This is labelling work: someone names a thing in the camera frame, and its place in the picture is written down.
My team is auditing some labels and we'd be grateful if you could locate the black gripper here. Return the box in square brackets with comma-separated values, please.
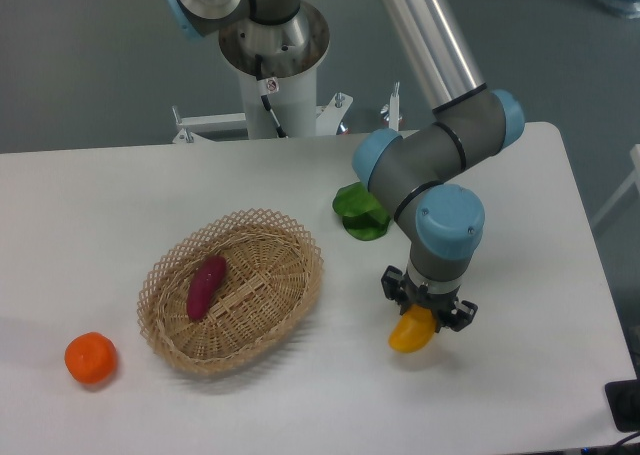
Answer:
[381, 265, 478, 332]

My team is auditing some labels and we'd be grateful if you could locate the yellow mango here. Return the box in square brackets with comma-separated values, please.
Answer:
[388, 305, 437, 353]

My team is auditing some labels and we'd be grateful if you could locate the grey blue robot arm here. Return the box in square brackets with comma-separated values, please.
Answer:
[166, 0, 525, 331]

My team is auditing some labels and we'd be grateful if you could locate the green leafy vegetable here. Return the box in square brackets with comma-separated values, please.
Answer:
[332, 182, 391, 241]

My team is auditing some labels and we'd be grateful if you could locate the woven wicker basket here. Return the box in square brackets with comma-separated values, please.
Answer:
[137, 209, 323, 376]

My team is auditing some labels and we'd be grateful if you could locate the black device at table edge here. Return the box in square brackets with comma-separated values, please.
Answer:
[604, 379, 639, 433]

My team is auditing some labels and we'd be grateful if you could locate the purple sweet potato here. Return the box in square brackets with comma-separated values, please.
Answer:
[186, 255, 227, 321]

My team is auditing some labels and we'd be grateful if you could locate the orange tangerine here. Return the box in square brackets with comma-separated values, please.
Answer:
[64, 332, 118, 385]

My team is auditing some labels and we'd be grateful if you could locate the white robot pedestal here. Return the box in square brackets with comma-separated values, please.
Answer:
[171, 0, 406, 145]

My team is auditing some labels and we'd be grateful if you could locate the white frame at right edge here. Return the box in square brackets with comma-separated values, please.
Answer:
[590, 144, 639, 234]

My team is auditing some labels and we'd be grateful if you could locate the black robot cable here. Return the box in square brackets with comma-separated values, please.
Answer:
[253, 53, 290, 140]

